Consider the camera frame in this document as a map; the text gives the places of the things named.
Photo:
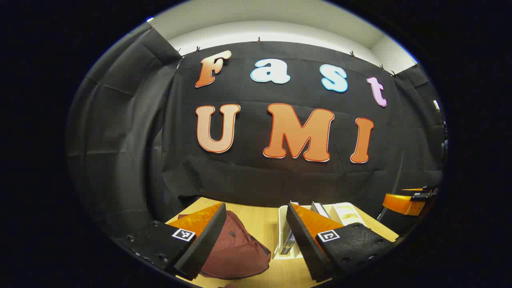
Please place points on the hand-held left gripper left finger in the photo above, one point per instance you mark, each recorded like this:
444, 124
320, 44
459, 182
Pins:
204, 244

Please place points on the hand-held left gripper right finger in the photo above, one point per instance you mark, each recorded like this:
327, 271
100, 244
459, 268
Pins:
306, 248

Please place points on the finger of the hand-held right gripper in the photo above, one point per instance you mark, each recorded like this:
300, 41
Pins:
404, 202

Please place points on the blue book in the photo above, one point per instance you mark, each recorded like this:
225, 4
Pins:
288, 240

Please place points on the maroon schoolbag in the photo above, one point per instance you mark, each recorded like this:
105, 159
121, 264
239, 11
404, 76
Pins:
240, 256

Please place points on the grey portrait book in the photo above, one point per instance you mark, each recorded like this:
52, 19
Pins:
318, 208

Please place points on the white bookshelf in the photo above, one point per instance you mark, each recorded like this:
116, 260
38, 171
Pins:
348, 212

